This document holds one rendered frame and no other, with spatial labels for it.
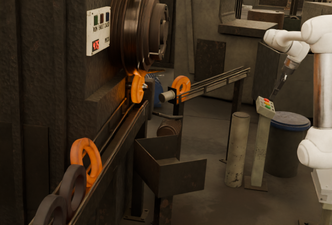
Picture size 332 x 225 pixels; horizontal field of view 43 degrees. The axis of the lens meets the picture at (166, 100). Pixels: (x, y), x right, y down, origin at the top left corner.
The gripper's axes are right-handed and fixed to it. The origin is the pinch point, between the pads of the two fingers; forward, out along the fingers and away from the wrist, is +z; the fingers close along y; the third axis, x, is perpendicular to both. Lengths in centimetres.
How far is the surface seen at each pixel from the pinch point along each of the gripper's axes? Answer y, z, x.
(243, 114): -2.6, 22.3, -10.6
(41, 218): 176, 21, -73
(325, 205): 71, 25, 36
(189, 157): -36, 84, -26
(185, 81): 13, 14, -56
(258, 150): -2.0, 40.2, 10.2
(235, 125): 1.9, 30.1, -12.4
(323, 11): -338, -59, 69
